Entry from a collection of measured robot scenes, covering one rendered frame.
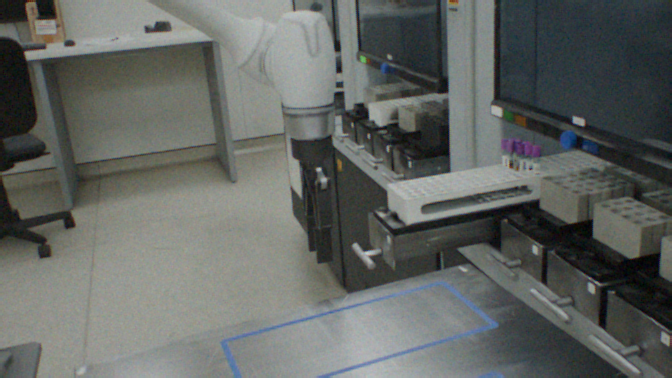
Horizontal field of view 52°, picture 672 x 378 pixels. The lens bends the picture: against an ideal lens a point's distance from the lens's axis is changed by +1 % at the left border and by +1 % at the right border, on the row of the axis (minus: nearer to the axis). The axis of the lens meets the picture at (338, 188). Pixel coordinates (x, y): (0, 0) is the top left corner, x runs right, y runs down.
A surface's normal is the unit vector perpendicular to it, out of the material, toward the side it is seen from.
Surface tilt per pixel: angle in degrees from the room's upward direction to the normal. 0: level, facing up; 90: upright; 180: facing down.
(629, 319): 90
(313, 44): 81
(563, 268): 90
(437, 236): 90
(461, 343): 0
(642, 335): 90
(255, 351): 0
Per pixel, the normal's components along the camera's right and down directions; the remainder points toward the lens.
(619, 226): -0.96, 0.16
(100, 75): 0.30, 0.30
